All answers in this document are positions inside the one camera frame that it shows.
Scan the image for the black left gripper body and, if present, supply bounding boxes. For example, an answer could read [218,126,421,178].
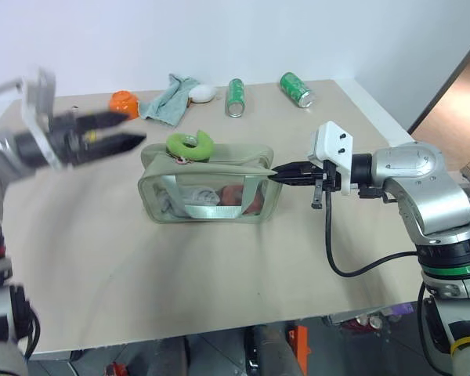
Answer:
[49,113,89,168]

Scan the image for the red item inside pouch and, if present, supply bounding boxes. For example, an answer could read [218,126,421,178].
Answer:
[218,185,262,215]

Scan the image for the dark rounded shape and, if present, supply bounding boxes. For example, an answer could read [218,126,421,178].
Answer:
[244,324,303,376]

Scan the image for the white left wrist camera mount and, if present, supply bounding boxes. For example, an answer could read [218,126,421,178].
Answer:
[20,68,64,171]

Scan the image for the orange object under table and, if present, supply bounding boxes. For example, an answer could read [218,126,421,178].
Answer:
[287,324,312,375]

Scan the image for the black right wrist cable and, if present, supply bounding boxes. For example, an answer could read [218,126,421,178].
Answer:
[323,190,421,278]

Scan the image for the dark door frame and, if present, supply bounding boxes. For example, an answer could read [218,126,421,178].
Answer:
[406,38,470,135]

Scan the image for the purple wrapper on floor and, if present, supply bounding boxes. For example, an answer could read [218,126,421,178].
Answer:
[385,302,415,321]

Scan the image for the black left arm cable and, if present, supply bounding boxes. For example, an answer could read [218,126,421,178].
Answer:
[9,284,41,362]

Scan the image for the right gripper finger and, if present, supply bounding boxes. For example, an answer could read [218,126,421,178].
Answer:
[267,171,311,186]
[272,161,310,175]

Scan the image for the white egg-shaped object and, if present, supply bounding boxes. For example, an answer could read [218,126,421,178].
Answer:
[189,84,218,105]

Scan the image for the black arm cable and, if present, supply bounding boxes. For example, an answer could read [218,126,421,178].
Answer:
[416,281,456,376]
[9,284,41,362]

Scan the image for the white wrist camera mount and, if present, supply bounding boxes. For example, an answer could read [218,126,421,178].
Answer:
[20,68,64,171]
[306,121,356,195]

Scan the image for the red object on floor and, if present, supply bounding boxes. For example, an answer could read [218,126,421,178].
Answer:
[103,361,127,376]

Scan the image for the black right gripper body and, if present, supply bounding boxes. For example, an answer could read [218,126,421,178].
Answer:
[298,158,343,211]

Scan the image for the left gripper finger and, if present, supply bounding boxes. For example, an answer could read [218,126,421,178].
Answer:
[76,110,128,131]
[86,132,148,157]

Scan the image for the brown wooden door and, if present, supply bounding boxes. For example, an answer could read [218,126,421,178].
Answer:
[410,52,470,173]

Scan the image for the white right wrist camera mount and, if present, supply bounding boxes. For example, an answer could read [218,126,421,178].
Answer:
[306,121,356,195]

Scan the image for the teal cloth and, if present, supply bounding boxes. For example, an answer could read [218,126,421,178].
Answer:
[139,73,202,128]

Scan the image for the orange cup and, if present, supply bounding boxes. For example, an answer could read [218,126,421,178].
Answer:
[109,90,140,121]

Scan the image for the wide green drink can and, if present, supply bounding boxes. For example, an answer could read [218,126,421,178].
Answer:
[279,71,314,109]

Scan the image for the green pouch with clear window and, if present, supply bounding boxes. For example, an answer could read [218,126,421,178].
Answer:
[137,142,284,226]

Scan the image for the slim green drink can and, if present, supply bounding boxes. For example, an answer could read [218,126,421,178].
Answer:
[224,78,247,119]

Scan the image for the crushed cans on floor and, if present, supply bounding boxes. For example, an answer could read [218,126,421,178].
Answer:
[342,312,389,331]

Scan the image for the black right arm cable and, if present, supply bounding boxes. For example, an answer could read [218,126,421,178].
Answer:
[416,281,456,376]

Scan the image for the white item inside pouch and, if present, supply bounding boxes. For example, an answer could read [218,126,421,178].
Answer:
[155,186,221,215]

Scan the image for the green ring toy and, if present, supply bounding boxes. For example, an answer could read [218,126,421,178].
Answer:
[164,131,215,163]

